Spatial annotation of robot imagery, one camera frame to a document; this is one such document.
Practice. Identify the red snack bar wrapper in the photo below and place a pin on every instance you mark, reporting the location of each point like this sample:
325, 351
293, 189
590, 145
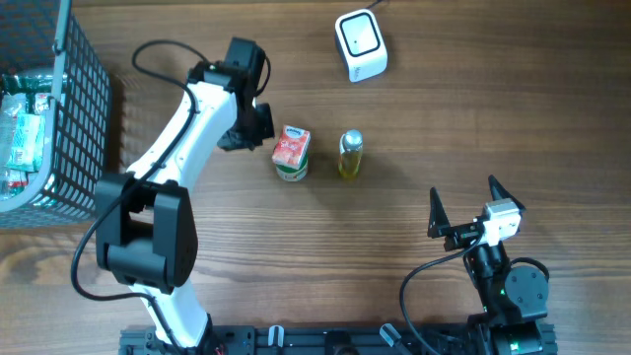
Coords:
15, 179

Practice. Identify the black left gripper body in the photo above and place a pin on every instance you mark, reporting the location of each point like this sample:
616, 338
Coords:
243, 132

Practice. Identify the teal snack bar wrapper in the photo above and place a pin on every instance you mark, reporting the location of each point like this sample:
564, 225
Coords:
26, 152

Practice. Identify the white barcode scanner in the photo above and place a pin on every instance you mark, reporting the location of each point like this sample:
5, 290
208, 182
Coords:
361, 45

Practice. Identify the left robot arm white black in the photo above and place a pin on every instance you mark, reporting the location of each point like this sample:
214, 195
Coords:
145, 231

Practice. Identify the grey plastic mesh basket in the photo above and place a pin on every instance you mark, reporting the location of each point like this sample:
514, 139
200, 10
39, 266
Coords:
47, 35

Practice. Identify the green lid jar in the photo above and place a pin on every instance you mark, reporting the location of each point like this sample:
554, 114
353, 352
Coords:
293, 175

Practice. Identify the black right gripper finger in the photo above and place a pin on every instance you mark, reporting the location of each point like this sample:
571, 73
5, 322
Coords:
499, 192
438, 223

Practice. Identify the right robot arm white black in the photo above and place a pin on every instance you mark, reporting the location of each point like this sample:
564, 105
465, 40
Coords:
513, 292

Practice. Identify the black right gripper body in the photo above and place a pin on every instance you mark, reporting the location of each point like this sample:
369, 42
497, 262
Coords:
460, 236

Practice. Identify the yellow liquid bottle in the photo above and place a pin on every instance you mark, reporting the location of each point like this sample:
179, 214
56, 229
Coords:
350, 153

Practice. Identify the orange tissue pack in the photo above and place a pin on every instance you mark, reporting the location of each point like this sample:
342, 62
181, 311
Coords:
292, 147

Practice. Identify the green 3M glove package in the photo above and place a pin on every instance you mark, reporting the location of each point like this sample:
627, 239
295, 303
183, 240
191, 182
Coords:
32, 81

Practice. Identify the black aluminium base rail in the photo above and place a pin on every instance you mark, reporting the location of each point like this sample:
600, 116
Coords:
445, 338

